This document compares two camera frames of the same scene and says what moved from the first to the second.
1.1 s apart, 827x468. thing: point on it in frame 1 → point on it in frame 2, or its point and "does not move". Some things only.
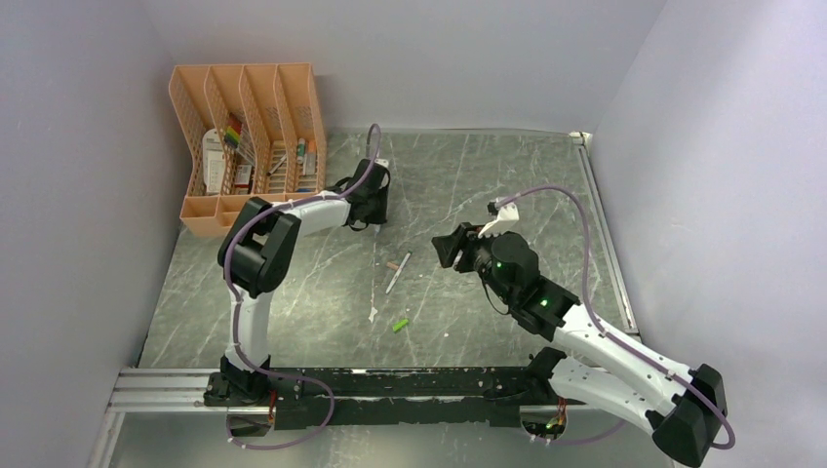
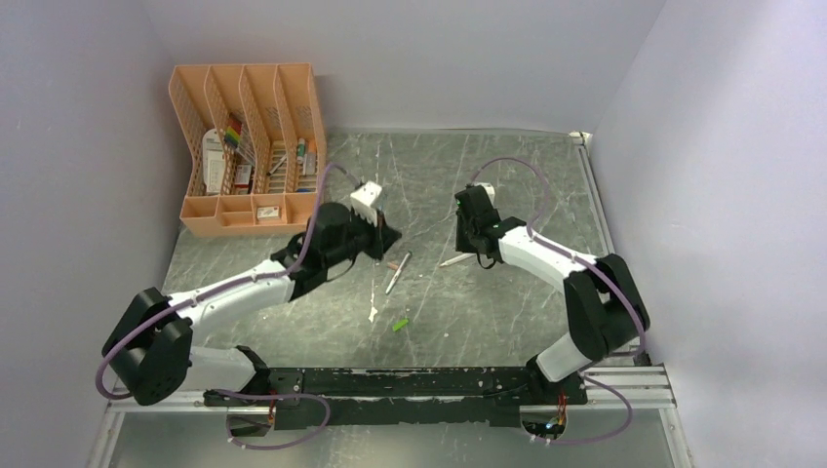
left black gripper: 381,216 → 382,237
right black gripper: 449,245 → 462,245
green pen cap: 400,324 does not move
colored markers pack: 233,132 does not move
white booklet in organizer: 213,161 does not move
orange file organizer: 254,132 does not move
